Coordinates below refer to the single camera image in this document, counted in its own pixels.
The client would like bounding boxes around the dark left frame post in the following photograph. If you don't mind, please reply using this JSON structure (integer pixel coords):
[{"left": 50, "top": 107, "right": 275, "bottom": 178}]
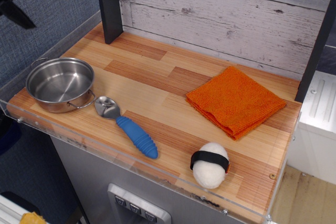
[{"left": 99, "top": 0, "right": 123, "bottom": 44}]

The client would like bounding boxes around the dark right frame post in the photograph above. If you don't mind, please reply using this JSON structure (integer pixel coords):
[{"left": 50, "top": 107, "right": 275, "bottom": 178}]
[{"left": 295, "top": 0, "right": 335, "bottom": 103}]

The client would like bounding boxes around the silver metal bowl with handles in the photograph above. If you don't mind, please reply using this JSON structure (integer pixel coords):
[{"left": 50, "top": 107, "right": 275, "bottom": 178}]
[{"left": 26, "top": 58, "right": 96, "bottom": 113}]

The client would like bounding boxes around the spoon with blue handle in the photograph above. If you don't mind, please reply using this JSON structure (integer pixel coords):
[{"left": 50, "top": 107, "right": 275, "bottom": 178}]
[{"left": 94, "top": 96, "right": 159, "bottom": 159}]

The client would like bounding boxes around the clear acrylic table guard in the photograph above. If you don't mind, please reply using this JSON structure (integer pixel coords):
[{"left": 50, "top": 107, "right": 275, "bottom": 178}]
[{"left": 1, "top": 101, "right": 277, "bottom": 223}]

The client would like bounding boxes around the silver button control panel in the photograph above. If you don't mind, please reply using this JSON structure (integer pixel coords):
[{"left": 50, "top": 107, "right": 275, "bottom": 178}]
[{"left": 107, "top": 183, "right": 172, "bottom": 223}]

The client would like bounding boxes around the dark frame post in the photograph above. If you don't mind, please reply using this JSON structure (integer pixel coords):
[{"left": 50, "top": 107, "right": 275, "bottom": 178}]
[
  {"left": 99, "top": 0, "right": 123, "bottom": 44},
  {"left": 295, "top": 0, "right": 335, "bottom": 103}
]

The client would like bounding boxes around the white box at right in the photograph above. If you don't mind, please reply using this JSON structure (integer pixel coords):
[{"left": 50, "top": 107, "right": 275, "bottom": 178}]
[{"left": 287, "top": 71, "right": 335, "bottom": 184}]

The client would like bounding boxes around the white plush sushi toy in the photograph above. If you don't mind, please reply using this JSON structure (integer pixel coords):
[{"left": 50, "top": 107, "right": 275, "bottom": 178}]
[{"left": 190, "top": 142, "right": 230, "bottom": 189}]

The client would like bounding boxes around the folded orange cloth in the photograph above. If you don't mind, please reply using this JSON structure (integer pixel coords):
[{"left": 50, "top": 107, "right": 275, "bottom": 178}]
[{"left": 186, "top": 66, "right": 286, "bottom": 140}]

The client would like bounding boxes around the yellow object bottom left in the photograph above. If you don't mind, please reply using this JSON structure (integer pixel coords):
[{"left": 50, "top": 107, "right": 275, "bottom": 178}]
[{"left": 19, "top": 212, "right": 47, "bottom": 224}]

